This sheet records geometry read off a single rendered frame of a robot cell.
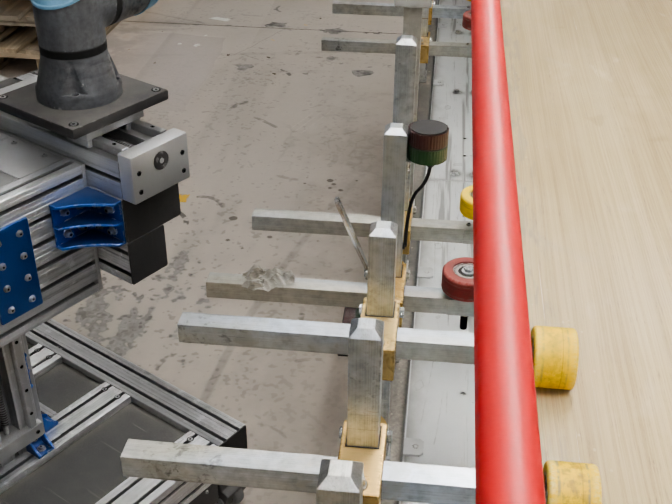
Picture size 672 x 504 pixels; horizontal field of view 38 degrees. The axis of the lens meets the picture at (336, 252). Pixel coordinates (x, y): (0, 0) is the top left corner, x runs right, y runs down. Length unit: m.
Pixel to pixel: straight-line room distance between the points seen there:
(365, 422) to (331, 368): 1.68
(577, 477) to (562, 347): 0.23
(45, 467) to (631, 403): 1.35
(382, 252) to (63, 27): 0.75
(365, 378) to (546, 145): 1.01
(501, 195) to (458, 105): 2.64
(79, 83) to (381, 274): 0.73
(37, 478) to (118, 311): 0.94
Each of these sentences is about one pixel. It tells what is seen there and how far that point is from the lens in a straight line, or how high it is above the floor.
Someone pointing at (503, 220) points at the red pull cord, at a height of 1.64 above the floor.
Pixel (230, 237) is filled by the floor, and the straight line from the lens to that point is 3.36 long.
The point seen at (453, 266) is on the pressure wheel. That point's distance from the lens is 1.52.
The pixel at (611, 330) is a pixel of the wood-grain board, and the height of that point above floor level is 0.90.
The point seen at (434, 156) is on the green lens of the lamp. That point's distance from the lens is 1.43.
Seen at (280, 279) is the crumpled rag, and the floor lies 0.87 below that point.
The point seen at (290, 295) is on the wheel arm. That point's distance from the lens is 1.55.
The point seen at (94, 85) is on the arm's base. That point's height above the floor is 1.08.
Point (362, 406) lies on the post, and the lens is 1.06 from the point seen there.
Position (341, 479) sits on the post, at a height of 1.16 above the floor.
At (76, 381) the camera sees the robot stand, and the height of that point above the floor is 0.21.
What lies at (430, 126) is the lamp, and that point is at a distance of 1.45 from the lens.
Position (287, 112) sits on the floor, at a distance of 4.29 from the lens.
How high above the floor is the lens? 1.72
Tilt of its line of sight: 32 degrees down
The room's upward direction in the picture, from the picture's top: straight up
